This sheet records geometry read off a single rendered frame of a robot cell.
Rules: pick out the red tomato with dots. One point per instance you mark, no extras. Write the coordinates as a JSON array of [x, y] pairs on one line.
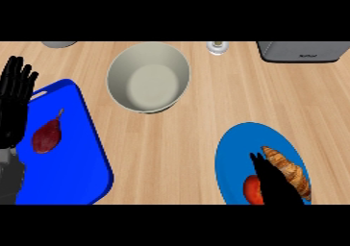
[[252, 189]]

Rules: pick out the blue tray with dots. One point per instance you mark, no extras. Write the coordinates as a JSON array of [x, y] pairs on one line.
[[64, 160]]

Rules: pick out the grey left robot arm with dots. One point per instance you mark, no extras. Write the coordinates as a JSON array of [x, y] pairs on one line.
[[4, 179]]

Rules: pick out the dark red pear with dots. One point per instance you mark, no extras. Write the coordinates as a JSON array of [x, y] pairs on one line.
[[46, 136]]

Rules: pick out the grey round container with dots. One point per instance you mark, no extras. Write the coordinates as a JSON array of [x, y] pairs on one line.
[[59, 44]]

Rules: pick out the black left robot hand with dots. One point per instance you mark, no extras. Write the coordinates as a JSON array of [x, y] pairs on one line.
[[9, 105]]

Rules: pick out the brown croissant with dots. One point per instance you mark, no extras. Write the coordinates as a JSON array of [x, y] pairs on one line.
[[289, 169]]

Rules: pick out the clear glass bottle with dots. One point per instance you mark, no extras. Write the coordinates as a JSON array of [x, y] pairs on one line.
[[216, 47]]

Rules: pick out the grey toaster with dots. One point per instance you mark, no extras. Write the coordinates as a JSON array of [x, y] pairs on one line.
[[302, 51]]

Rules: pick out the blue plate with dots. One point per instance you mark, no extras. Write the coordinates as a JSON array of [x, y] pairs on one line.
[[238, 150]]

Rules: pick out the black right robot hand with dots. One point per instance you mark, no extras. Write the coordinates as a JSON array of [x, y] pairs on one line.
[[274, 182]]

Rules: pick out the pale grey bowl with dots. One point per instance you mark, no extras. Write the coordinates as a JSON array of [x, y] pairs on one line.
[[146, 78]]

